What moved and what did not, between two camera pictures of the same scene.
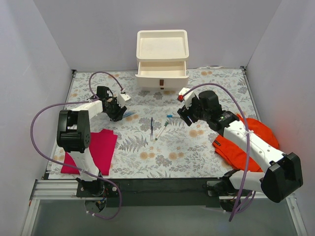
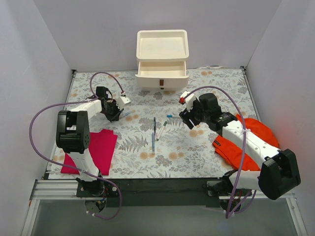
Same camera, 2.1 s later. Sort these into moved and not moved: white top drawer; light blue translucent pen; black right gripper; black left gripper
Moved: light blue translucent pen
Not moved: white top drawer; black left gripper; black right gripper
